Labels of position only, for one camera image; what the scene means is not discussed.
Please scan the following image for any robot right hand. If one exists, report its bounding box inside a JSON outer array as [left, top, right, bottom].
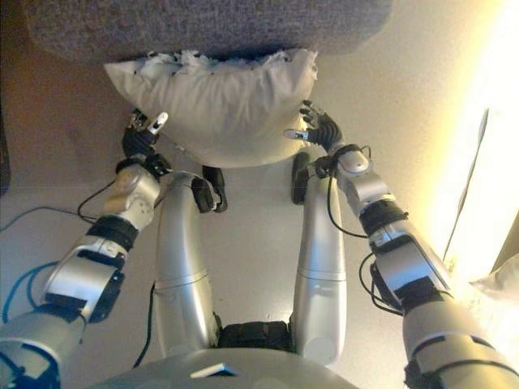
[[283, 100, 346, 153]]

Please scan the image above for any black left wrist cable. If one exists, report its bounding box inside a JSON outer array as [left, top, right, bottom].
[[78, 180, 122, 223]]

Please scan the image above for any silver robot right leg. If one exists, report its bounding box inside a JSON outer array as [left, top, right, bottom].
[[290, 152, 349, 368]]

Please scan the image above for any grey fabric armchair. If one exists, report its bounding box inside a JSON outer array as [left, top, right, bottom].
[[26, 0, 397, 66]]

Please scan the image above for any silver robot left leg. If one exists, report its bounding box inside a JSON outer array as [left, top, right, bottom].
[[153, 165, 229, 358]]

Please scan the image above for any white fringed bedspread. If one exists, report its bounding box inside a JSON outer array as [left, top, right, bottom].
[[470, 253, 519, 310]]

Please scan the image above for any silver robot leg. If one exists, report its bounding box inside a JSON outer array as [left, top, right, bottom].
[[153, 165, 229, 358], [290, 152, 349, 368]]

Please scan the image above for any black floor cable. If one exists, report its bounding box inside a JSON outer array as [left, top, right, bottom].
[[132, 283, 158, 369]]

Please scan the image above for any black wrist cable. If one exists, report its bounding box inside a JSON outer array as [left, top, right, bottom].
[[78, 180, 122, 223], [326, 173, 371, 241]]

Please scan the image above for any white fringed cushion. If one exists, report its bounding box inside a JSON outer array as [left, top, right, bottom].
[[103, 48, 320, 169]]

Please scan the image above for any grey robot torso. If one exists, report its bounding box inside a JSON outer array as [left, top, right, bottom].
[[87, 319, 361, 389]]

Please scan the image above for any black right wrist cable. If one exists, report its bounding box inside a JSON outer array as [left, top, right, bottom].
[[326, 173, 371, 241]]

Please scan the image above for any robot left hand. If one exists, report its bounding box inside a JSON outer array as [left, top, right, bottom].
[[122, 111, 169, 161]]

